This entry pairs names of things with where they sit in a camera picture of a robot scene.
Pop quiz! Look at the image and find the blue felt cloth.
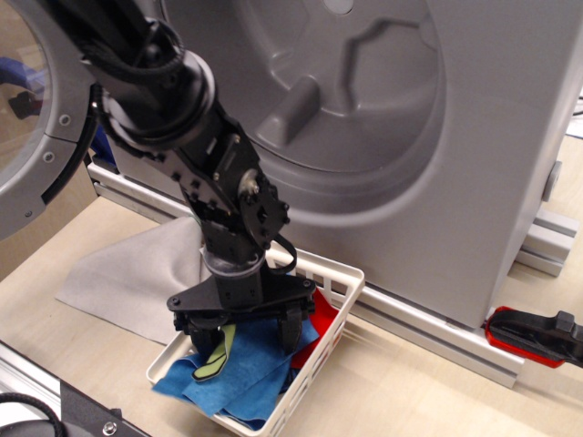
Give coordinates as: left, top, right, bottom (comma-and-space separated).
153, 318, 318, 431

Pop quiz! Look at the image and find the red felt cloth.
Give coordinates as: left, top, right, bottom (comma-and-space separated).
291, 288, 338, 370

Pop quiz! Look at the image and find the red black clamp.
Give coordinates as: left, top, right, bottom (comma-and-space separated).
485, 307, 582, 369

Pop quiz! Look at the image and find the grey felt cloth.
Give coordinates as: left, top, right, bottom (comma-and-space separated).
56, 218, 210, 345

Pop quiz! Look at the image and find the grey toy washing machine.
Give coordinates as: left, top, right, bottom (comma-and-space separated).
93, 0, 583, 330

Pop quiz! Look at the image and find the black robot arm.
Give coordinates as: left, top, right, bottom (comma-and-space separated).
42, 1, 315, 354

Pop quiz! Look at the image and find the grey round machine door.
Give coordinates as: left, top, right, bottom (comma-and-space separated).
1, 1, 97, 239

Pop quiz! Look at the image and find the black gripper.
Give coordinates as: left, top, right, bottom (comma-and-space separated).
167, 265, 316, 356

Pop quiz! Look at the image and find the white plastic laundry basket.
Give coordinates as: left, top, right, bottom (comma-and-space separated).
147, 251, 364, 436

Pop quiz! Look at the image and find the green felt sock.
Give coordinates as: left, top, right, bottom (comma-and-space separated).
192, 324, 236, 382

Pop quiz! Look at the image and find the aluminium frame with black bracket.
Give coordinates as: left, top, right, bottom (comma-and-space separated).
1, 342, 146, 436

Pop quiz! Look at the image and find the black braided cable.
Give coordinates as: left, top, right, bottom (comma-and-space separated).
0, 391, 72, 437

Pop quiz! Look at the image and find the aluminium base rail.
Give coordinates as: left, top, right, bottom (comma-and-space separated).
88, 163, 582, 388

